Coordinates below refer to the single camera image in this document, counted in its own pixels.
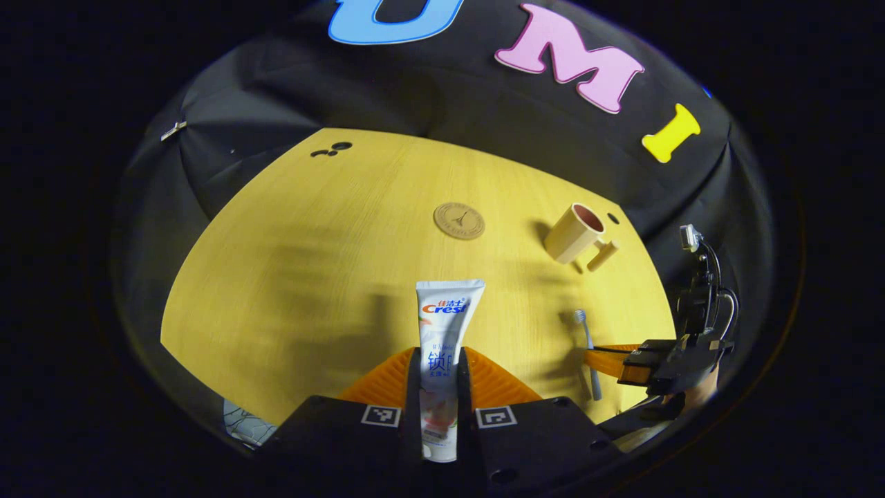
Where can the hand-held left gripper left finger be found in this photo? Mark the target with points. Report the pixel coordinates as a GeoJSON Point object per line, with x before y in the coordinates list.
{"type": "Point", "coordinates": [413, 387]}

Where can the black backdrop cloth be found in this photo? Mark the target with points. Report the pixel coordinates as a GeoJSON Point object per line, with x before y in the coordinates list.
{"type": "Point", "coordinates": [415, 90]}

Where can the white toothpaste tube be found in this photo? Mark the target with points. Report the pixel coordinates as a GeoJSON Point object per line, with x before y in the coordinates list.
{"type": "Point", "coordinates": [446, 325]}

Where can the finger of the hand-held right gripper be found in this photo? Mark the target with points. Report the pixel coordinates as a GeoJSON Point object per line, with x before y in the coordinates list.
{"type": "Point", "coordinates": [608, 363]}

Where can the wooden desktop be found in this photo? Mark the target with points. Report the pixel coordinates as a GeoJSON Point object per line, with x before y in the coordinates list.
{"type": "Point", "coordinates": [311, 277]}

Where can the beige cup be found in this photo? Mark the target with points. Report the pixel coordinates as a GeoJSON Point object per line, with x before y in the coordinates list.
{"type": "Point", "coordinates": [570, 238]}

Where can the round wooden coaster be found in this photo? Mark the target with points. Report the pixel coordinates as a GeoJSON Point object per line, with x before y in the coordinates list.
{"type": "Point", "coordinates": [459, 220]}

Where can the small metal clip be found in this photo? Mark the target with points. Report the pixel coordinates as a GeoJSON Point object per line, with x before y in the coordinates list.
{"type": "Point", "coordinates": [173, 131]}

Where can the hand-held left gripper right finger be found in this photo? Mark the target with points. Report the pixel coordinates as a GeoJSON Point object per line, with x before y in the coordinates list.
{"type": "Point", "coordinates": [464, 387]}

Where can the white toothbrush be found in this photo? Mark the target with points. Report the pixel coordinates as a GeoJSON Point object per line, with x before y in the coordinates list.
{"type": "Point", "coordinates": [590, 353]}

